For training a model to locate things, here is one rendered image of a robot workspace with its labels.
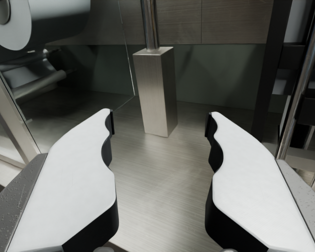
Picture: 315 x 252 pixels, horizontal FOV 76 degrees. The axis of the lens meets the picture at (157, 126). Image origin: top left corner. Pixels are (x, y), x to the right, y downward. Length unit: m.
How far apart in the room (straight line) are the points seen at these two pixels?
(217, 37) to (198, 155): 0.41
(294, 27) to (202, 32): 0.49
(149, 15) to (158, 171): 0.41
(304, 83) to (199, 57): 0.54
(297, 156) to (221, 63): 0.49
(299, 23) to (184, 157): 0.41
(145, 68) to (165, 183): 0.32
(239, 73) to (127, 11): 0.49
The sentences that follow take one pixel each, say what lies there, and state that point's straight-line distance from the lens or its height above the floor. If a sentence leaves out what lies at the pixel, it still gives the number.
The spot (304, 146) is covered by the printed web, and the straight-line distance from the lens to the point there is 0.52.
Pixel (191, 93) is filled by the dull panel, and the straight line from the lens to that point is 0.87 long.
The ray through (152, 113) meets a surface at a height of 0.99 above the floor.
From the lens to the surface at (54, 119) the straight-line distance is 0.69.
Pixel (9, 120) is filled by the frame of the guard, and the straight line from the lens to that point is 0.61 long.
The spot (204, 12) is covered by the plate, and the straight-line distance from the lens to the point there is 0.78.
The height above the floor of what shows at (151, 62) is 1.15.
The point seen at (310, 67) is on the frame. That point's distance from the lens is 0.32.
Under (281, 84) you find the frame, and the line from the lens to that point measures 0.35.
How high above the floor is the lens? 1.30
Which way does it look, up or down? 32 degrees down
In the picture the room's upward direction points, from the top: 7 degrees counter-clockwise
